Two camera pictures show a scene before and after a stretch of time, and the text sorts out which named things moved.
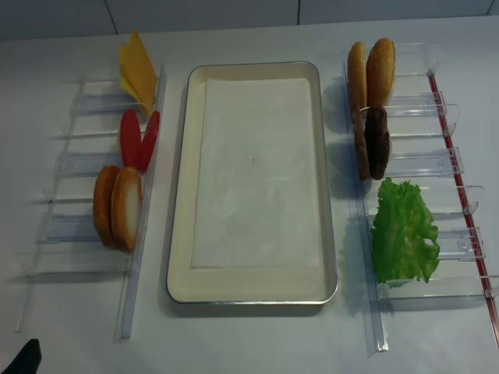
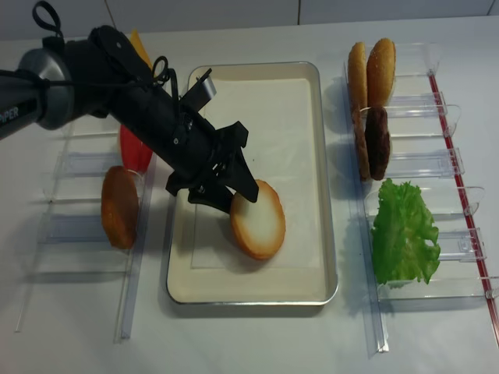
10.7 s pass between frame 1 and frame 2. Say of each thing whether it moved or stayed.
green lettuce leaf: stayed
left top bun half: stayed
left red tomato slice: stayed
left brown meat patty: stayed
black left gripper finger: moved
